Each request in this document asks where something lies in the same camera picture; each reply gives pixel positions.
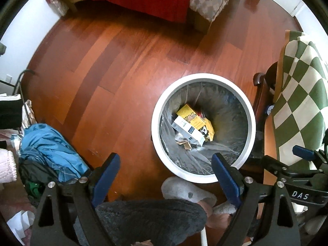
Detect yellow box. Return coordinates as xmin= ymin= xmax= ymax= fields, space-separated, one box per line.
xmin=177 ymin=104 xmax=198 ymax=124

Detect yellow panda snack packet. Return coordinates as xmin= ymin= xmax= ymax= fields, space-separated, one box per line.
xmin=198 ymin=119 xmax=215 ymax=142

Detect brown wrapper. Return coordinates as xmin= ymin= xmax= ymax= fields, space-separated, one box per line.
xmin=175 ymin=139 xmax=193 ymax=150

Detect person's dark fuzzy trousers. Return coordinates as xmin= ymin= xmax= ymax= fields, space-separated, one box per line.
xmin=77 ymin=198 xmax=207 ymax=246

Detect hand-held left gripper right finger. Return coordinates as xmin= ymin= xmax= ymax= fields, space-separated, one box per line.
xmin=212 ymin=152 xmax=301 ymax=246

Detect pale pink fluffy cloth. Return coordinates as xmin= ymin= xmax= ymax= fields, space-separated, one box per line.
xmin=0 ymin=149 xmax=17 ymax=184

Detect green white checkered tablecloth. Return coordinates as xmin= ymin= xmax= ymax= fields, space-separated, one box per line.
xmin=272 ymin=32 xmax=328 ymax=171

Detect grey plastic bin liner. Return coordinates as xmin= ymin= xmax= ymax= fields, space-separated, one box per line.
xmin=160 ymin=82 xmax=248 ymax=173

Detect dark green clothing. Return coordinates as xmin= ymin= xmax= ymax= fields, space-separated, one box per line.
xmin=18 ymin=159 xmax=60 ymax=201

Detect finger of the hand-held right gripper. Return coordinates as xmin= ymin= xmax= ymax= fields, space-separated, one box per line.
xmin=261 ymin=154 xmax=319 ymax=178
xmin=293 ymin=145 xmax=328 ymax=163

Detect long white blue box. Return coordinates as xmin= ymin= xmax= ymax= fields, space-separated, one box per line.
xmin=171 ymin=115 xmax=206 ymax=146

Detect blue jacket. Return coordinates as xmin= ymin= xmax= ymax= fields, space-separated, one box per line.
xmin=20 ymin=123 xmax=90 ymax=182

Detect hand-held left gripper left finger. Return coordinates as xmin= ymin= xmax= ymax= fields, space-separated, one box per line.
xmin=30 ymin=152 xmax=121 ymax=246

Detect grey fluffy slipper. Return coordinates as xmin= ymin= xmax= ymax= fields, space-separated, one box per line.
xmin=213 ymin=202 xmax=237 ymax=215
xmin=161 ymin=177 xmax=218 ymax=207

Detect beige patchwork cloth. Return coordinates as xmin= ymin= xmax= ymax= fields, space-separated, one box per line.
xmin=190 ymin=0 xmax=231 ymax=22

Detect person's right hand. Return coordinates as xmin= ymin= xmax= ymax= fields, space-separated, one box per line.
xmin=295 ymin=205 xmax=328 ymax=236

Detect black metal frame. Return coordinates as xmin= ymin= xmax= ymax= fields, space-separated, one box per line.
xmin=11 ymin=70 xmax=39 ymax=96

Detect white round trash bin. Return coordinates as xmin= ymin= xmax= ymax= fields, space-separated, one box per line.
xmin=151 ymin=73 xmax=257 ymax=184

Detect crumpled white paper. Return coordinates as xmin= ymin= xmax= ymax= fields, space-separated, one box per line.
xmin=6 ymin=210 xmax=35 ymax=239

